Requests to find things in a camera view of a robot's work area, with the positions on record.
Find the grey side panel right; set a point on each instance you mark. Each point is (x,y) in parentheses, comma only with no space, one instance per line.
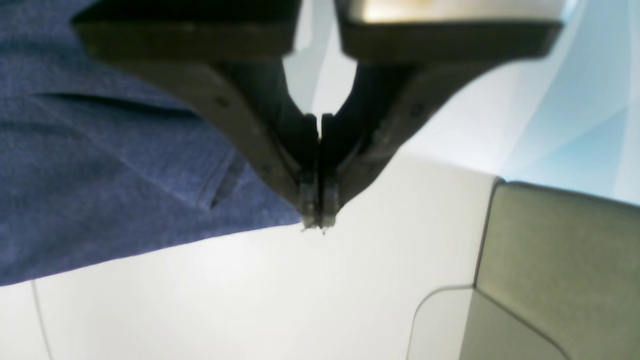
(556,278)

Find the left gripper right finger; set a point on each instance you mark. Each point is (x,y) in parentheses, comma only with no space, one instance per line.
(412,57)

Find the blue grey t-shirt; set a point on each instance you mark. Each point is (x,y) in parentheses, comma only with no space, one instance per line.
(97,166)

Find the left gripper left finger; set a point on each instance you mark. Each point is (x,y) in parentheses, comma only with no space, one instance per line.
(222,59)

